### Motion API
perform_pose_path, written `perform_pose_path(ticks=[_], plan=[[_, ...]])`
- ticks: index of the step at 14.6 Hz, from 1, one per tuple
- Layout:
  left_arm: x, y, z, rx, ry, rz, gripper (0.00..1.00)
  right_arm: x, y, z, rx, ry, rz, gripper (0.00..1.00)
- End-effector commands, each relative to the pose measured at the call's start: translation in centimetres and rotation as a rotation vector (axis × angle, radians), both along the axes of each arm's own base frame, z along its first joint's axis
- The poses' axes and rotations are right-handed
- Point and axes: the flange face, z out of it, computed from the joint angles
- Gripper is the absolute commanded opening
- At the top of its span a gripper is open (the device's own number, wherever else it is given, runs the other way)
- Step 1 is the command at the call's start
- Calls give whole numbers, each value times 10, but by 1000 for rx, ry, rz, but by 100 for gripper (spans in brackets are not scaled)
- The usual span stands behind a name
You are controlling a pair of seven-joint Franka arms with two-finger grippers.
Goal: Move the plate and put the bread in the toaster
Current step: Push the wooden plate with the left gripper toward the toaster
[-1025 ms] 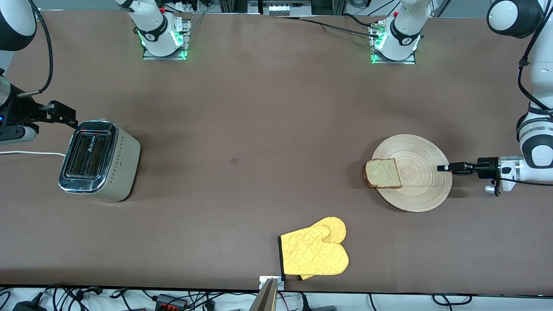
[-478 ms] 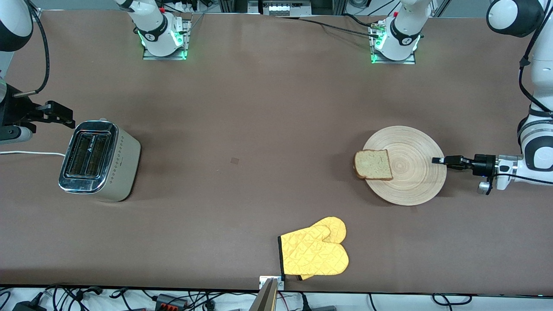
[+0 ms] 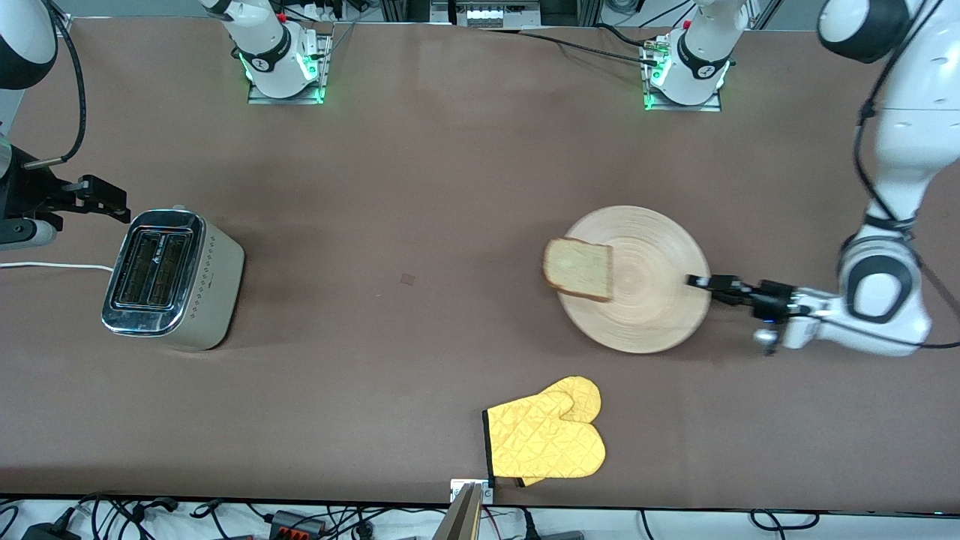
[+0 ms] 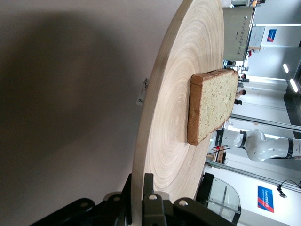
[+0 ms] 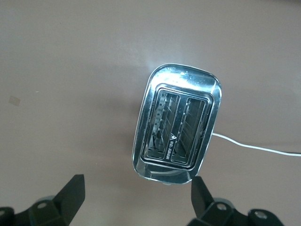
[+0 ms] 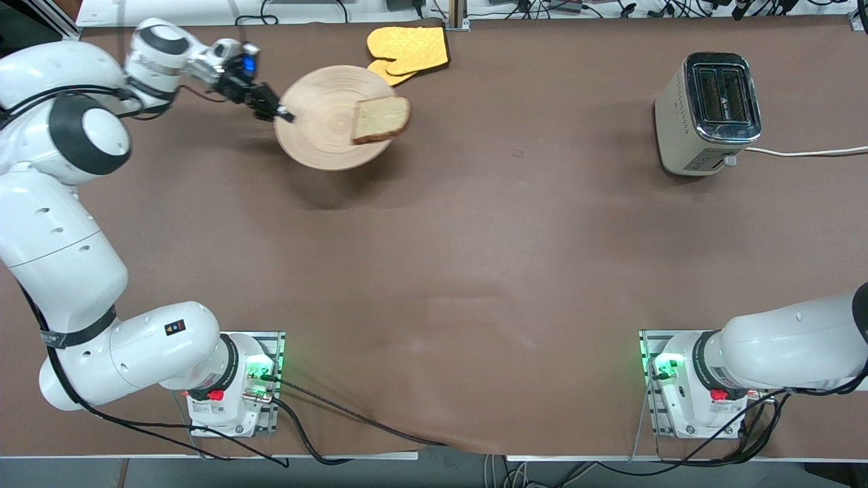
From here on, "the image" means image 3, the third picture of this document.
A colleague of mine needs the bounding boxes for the white power strip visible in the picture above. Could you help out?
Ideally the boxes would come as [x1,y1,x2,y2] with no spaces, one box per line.
[454,0,526,29]

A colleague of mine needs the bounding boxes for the black looped floor cable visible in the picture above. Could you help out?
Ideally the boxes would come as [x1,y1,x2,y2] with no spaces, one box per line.
[75,491,182,540]

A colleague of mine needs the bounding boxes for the black cable on table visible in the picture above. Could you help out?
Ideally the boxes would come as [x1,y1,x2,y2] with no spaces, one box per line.
[480,25,665,68]

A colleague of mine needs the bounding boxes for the white toaster power cable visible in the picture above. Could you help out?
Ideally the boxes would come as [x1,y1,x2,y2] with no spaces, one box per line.
[0,261,115,273]

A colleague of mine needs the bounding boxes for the chrome and beige toaster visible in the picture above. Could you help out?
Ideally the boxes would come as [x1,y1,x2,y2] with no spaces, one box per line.
[101,206,246,352]

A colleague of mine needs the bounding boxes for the black adapter with orange plugs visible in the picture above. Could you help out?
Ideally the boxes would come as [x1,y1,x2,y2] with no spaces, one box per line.
[268,510,328,540]

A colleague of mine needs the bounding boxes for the bread slice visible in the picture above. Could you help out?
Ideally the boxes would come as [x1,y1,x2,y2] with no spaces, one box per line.
[543,237,614,303]

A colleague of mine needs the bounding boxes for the black power adapter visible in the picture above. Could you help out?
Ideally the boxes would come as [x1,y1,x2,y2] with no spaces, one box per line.
[21,522,82,540]

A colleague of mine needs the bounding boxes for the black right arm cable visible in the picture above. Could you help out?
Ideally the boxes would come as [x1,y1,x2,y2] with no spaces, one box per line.
[26,0,88,168]

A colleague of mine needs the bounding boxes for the small metal edge bracket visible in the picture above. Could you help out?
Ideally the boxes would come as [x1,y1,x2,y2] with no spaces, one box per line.
[450,479,495,504]

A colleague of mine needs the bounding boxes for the beige wooden board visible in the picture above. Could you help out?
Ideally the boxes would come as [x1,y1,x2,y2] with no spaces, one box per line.
[433,482,485,540]

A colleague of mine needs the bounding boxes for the round wooden plate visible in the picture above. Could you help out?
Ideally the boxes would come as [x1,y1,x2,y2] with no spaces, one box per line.
[555,205,712,355]

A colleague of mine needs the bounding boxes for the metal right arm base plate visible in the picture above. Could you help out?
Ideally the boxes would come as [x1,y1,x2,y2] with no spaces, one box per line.
[247,30,332,105]

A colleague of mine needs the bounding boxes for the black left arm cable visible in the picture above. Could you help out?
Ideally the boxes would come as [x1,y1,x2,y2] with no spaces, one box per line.
[853,0,931,226]

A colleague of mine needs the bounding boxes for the yellow quilted oven mitt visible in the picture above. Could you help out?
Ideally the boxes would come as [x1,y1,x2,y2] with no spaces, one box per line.
[482,376,607,488]

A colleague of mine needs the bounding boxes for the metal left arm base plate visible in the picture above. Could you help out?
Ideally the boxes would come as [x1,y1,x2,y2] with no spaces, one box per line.
[643,34,725,113]

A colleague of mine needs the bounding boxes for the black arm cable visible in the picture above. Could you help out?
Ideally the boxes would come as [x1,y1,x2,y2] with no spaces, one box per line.
[853,0,931,226]
[26,0,88,168]

